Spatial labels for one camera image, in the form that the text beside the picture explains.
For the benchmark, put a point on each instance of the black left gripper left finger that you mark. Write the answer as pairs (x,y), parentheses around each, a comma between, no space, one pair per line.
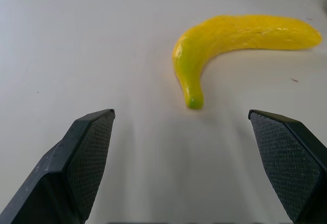
(76,162)

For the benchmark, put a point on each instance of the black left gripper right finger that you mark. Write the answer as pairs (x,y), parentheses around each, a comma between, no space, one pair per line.
(288,162)

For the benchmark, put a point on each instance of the yellow plastic banana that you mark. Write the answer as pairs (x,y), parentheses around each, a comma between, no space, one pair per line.
(204,45)

